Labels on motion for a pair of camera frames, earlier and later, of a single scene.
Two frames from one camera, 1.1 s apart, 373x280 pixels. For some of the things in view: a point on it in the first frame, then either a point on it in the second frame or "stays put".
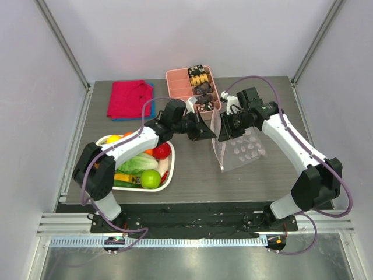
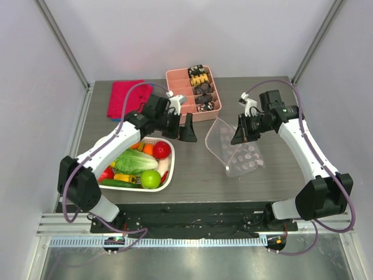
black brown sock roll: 204,98 stays put
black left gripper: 205,133 -> 186,133
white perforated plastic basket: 159,188 stays put
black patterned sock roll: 195,70 stays put
